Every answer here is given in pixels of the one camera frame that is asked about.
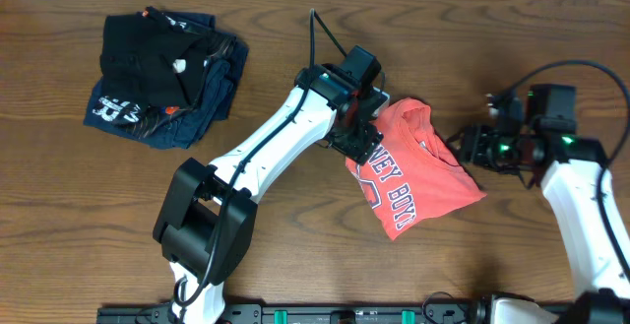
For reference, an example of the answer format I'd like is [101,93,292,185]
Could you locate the black folded garment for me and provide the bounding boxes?
[100,7,208,109]

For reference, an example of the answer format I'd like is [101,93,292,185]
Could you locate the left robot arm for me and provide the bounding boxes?
[153,46,389,323]

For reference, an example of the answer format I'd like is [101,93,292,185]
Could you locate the red t-shirt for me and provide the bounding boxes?
[346,98,485,240]

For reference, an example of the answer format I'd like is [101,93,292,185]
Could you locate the navy printed folded shirt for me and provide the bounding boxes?
[84,7,249,150]

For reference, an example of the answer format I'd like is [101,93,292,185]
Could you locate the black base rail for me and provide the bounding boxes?
[95,292,575,324]

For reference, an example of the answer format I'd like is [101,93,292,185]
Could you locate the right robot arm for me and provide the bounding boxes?
[452,84,629,323]

